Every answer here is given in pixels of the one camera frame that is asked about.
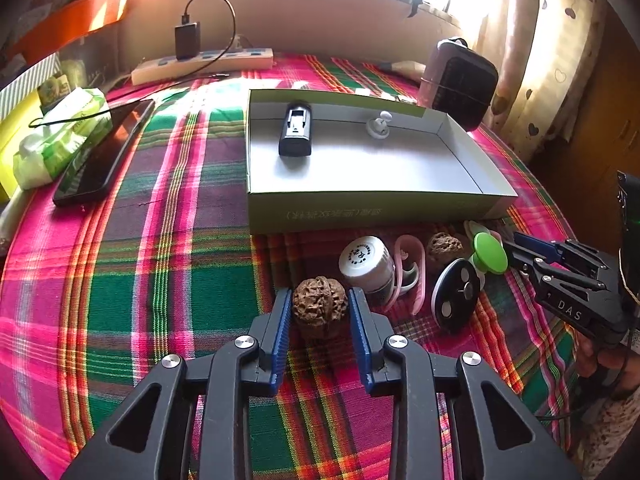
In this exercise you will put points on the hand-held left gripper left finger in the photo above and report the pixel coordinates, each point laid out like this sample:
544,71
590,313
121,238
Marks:
282,340

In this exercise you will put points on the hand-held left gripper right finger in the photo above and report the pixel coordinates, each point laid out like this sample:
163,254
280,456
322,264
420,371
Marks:
360,340

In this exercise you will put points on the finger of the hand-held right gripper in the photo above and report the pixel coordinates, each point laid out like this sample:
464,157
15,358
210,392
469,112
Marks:
520,256
532,242

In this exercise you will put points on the green round gadget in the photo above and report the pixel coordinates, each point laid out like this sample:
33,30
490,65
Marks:
490,255

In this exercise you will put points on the brown walnut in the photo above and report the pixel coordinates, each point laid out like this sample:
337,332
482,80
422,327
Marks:
317,305
440,249

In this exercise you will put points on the round black white gadget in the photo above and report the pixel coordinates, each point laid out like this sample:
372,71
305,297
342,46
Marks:
455,300

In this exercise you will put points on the white capped bottle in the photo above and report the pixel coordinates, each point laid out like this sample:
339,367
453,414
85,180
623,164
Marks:
362,260

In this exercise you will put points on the pink clip holder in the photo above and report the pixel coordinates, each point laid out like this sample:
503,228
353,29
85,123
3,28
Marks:
421,285

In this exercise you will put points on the grey cardboard box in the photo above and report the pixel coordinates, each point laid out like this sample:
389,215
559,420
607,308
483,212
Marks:
375,170

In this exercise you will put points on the person's right hand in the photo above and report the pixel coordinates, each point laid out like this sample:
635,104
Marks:
605,362

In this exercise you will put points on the brown wooden cabinet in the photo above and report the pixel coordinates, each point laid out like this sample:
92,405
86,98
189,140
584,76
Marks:
600,125

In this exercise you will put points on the pink black small heater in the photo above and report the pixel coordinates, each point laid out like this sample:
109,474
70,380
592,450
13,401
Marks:
465,90

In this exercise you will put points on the heart patterned curtain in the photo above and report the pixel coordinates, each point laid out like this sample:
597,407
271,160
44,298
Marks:
550,60

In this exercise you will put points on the white round knob gadget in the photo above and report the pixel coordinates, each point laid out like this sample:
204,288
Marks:
377,127

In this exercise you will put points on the black battery pack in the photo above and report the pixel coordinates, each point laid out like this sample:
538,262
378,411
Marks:
295,132

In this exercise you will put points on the beige pouch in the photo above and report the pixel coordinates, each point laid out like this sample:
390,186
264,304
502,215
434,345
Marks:
407,67

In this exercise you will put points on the black smartphone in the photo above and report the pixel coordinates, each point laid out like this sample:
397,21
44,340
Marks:
100,160

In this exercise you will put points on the black window clamp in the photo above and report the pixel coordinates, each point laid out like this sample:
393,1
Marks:
419,5

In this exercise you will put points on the white power strip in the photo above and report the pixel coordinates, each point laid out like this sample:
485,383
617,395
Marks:
240,60

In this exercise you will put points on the green white tissue pack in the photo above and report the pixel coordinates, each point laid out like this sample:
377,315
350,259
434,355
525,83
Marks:
55,140

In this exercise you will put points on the black charger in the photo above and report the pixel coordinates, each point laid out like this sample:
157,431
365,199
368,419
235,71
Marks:
187,40

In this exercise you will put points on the small green white package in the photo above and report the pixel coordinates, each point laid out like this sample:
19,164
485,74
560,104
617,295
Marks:
52,87

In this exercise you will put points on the yellow box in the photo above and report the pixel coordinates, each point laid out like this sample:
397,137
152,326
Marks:
12,130

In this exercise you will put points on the white striped box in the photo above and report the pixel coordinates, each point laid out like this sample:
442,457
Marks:
25,77

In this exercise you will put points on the orange plastic tray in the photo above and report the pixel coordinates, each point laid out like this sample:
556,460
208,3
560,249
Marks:
75,15

